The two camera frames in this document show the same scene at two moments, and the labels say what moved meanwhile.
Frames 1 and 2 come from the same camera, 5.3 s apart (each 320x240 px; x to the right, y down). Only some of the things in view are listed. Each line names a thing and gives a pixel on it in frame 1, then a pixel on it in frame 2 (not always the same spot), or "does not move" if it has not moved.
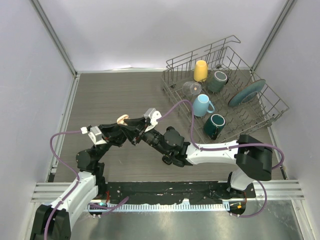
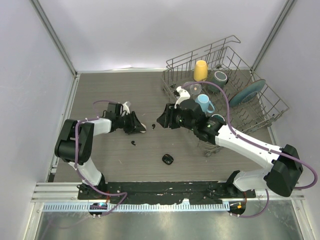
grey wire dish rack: x=216 y=97 does not move
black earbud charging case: x=167 y=160 does not move
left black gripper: x=113 y=134 to x=134 y=125
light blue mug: x=200 y=105 does not move
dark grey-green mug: x=216 y=83 does not move
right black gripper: x=138 y=124 to x=168 y=116
